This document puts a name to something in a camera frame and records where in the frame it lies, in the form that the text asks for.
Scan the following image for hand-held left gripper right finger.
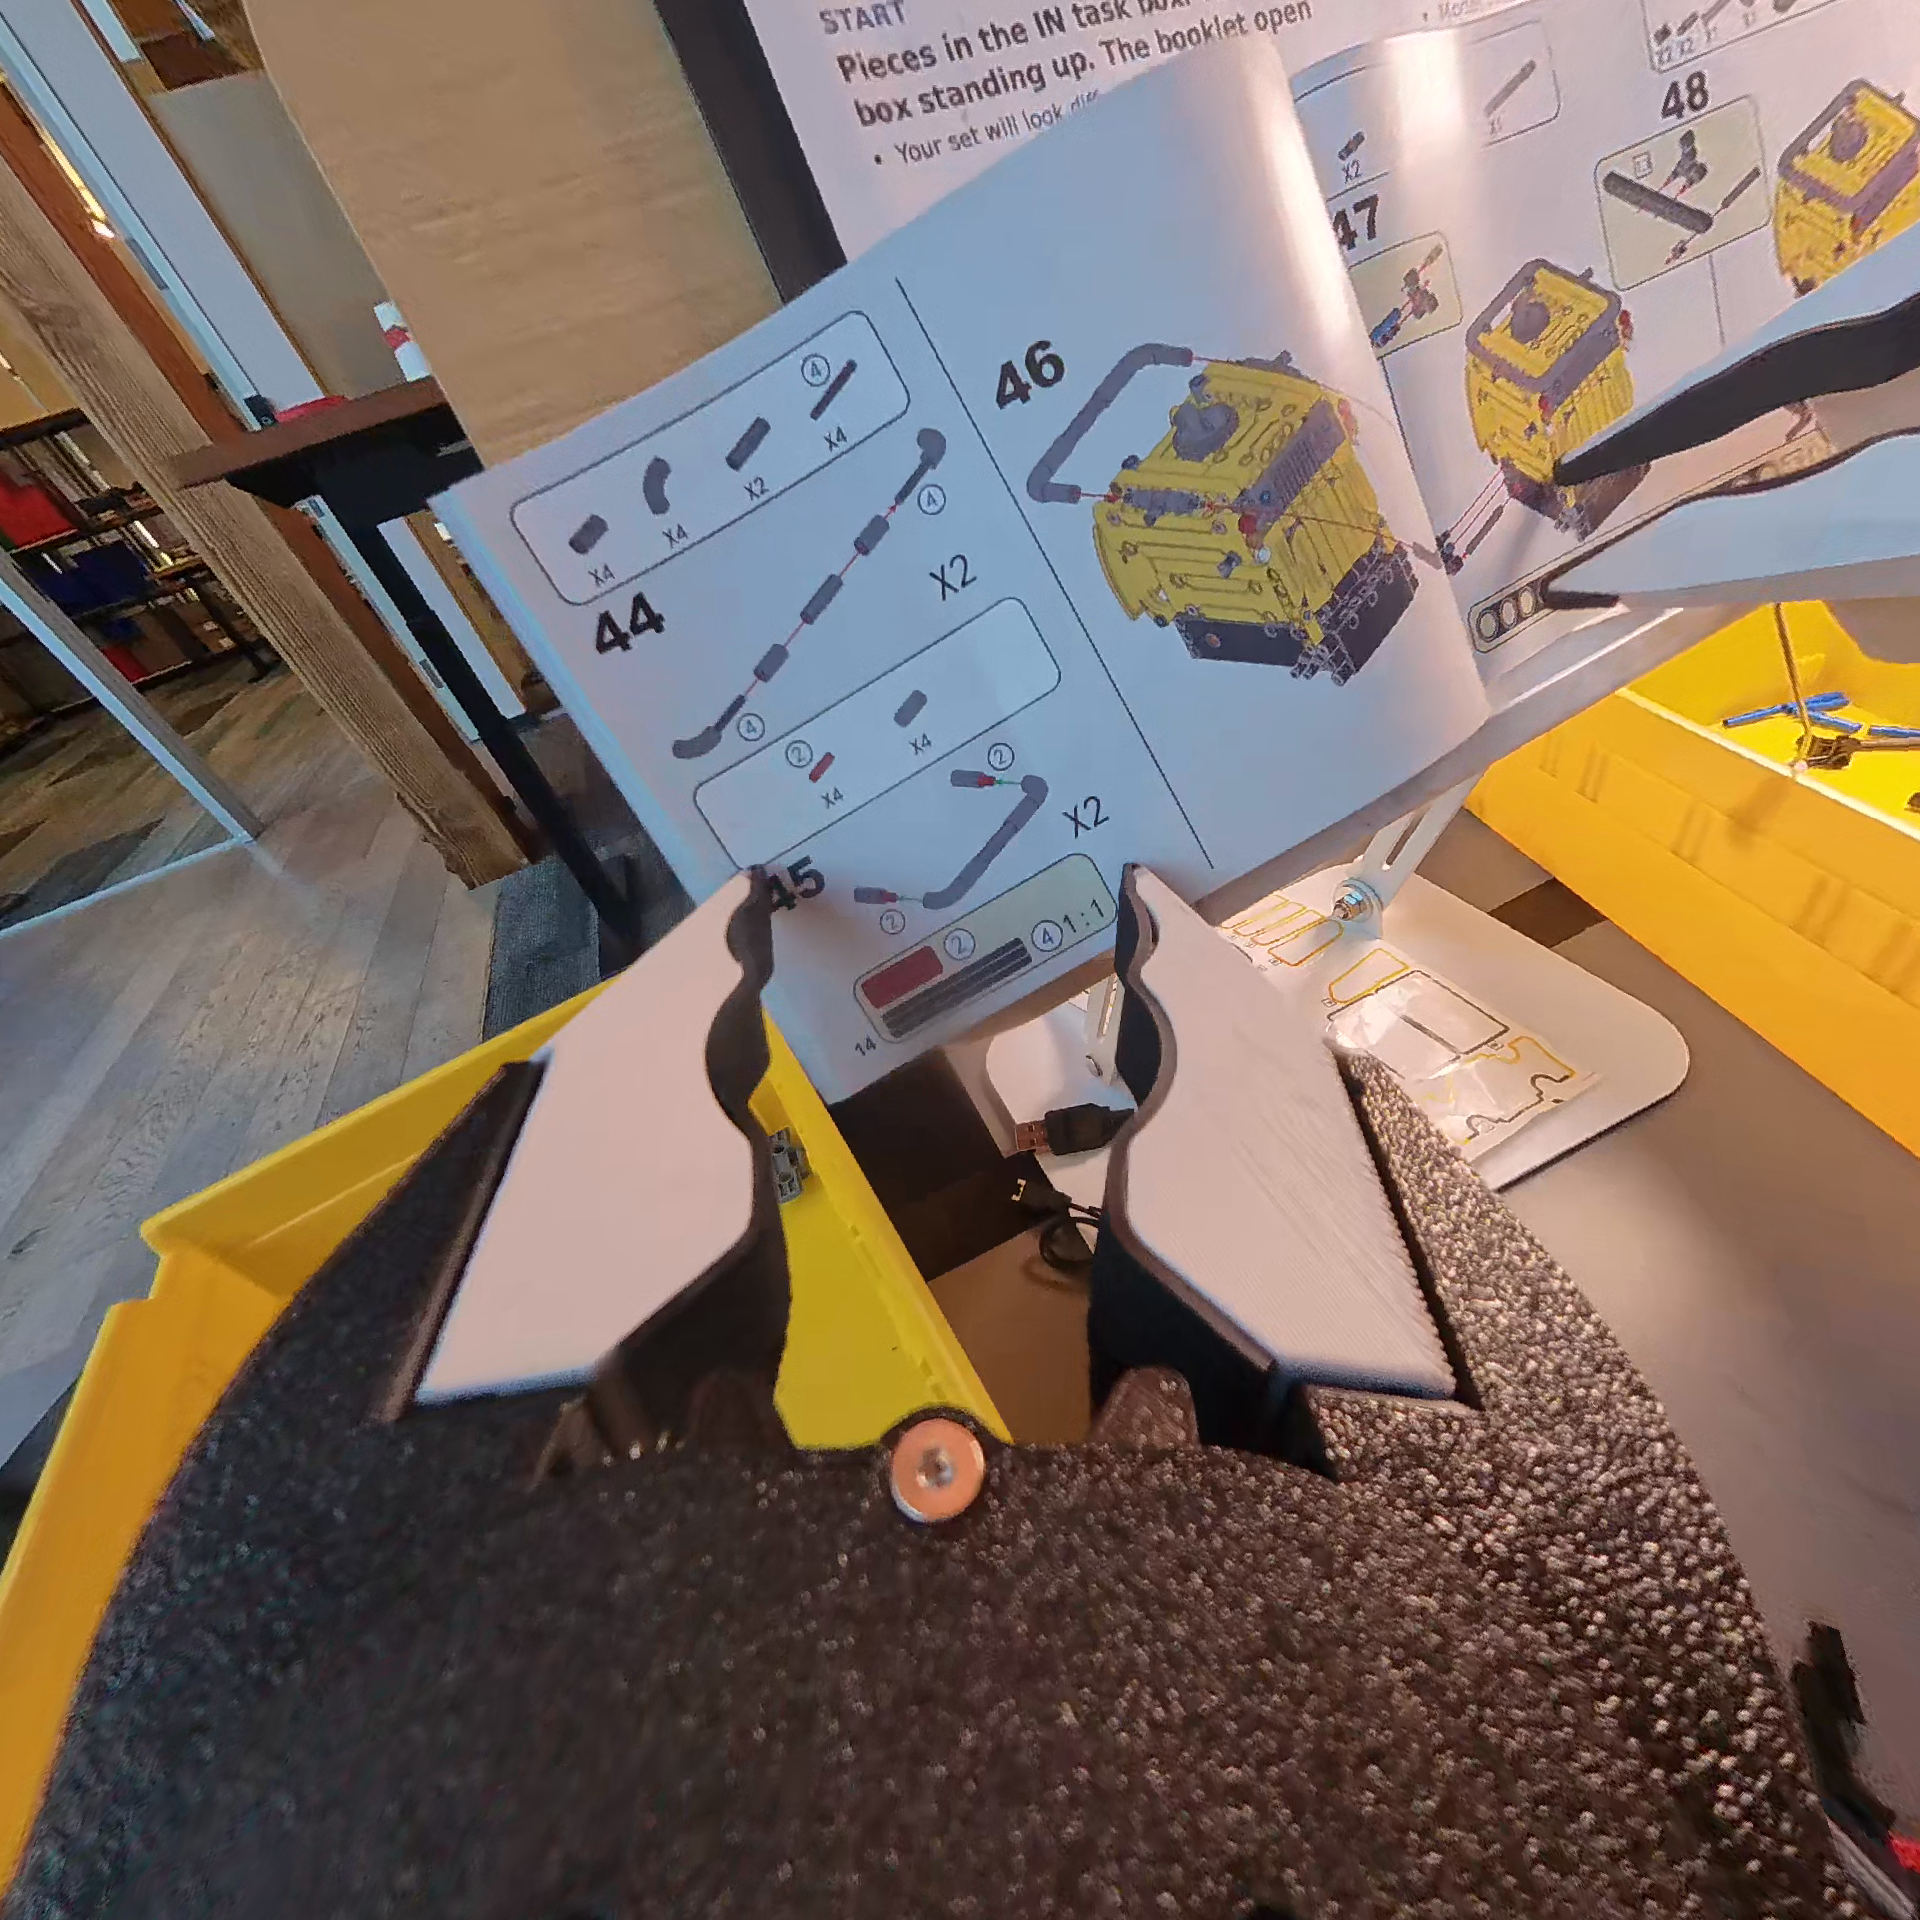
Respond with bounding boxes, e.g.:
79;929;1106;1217
1088;863;1481;1407

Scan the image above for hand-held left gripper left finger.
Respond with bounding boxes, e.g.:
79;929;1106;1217
413;867;798;1407

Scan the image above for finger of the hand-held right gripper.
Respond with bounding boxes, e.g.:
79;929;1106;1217
1553;256;1920;493
1531;433;1920;617

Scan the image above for instruction booklet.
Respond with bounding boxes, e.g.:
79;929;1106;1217
426;0;1920;1062

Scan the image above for grey desk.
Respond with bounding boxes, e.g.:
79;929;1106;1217
902;913;1920;1819

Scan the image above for heap of blue grey pins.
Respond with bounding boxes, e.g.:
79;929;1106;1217
1722;690;1920;823

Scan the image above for yellow plastic parts bin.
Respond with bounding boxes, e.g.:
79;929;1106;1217
1469;597;1920;1161
0;973;1011;1810

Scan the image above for white book stand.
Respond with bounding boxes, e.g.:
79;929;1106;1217
980;601;1700;1192

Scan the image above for wooden background table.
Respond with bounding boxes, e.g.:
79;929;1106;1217
163;380;635;936

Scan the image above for multicolour parts drawer racks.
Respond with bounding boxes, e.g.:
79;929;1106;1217
0;426;284;727

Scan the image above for large printed instruction sheet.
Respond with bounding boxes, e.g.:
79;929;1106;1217
743;0;1653;298

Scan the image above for black edged wooden partition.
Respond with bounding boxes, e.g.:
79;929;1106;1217
238;0;852;471

